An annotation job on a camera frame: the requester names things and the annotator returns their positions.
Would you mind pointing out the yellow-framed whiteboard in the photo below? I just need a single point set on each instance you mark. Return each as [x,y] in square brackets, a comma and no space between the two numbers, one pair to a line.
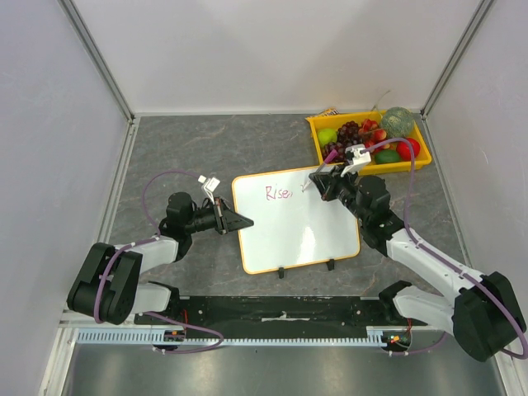
[292,225]

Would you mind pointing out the green apple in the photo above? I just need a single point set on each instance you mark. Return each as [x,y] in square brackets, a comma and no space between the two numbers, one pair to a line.
[326,136]

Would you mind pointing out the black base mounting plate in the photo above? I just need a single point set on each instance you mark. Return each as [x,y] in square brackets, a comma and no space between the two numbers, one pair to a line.
[284,317]

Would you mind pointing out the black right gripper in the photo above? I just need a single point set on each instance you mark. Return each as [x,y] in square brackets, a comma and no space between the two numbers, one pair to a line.
[328,186]

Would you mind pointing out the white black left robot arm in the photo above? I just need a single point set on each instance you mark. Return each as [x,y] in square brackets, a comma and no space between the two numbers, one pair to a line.
[107,286]

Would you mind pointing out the yellow plastic fruit tray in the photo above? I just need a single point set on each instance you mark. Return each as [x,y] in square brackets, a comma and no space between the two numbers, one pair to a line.
[317,123]

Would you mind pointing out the green mango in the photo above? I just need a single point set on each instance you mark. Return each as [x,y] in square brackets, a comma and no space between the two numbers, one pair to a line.
[387,156]

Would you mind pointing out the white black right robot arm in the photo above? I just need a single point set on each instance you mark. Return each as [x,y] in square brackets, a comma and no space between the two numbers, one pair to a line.
[479,311]

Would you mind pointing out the yellow snack packet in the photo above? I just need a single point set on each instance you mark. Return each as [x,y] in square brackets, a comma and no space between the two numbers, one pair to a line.
[332,111]

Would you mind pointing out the white purple marker pen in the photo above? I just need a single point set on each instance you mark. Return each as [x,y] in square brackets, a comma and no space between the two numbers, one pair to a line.
[319,169]

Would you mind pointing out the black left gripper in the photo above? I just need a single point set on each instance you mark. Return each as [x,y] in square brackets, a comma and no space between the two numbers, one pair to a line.
[222,215]

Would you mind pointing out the dark purple grape bunch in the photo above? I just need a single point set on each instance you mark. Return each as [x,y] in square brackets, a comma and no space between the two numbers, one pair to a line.
[339,148]

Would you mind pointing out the green netted melon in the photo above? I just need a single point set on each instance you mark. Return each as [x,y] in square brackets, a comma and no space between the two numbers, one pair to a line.
[398,122]

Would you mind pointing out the red apple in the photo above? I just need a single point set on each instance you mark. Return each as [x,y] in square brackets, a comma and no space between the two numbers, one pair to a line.
[405,150]

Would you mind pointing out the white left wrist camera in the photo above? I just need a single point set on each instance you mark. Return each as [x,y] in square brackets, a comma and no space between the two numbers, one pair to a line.
[208,186]

